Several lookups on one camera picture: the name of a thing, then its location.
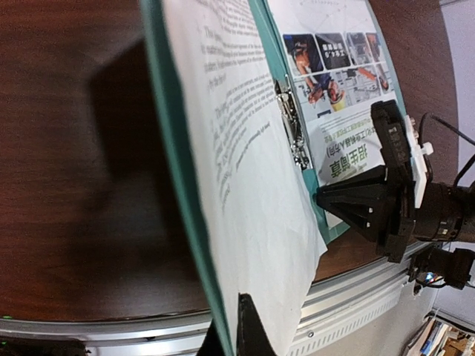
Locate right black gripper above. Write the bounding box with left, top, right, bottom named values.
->
left=315, top=163, right=416, bottom=263

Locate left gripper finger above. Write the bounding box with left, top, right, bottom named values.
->
left=198, top=294, right=276, bottom=356

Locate white text paper sheet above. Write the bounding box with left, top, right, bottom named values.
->
left=163, top=1, right=327, bottom=355

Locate metal folder clip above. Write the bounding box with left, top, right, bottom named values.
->
left=274, top=74, right=311, bottom=171

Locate colour printed brochure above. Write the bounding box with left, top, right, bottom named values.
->
left=268, top=0, right=398, bottom=186

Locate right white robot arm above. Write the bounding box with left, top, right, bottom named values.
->
left=313, top=165, right=474, bottom=289

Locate perforated metal cable tray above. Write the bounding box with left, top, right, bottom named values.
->
left=287, top=287, right=402, bottom=355

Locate aluminium front rail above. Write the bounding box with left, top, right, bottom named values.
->
left=1, top=258, right=408, bottom=355

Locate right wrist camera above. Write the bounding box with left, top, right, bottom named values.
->
left=370, top=100, right=433, bottom=209

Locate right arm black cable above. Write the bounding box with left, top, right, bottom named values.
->
left=419, top=113, right=475, bottom=190

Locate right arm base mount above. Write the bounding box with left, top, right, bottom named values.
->
left=407, top=247, right=474, bottom=290

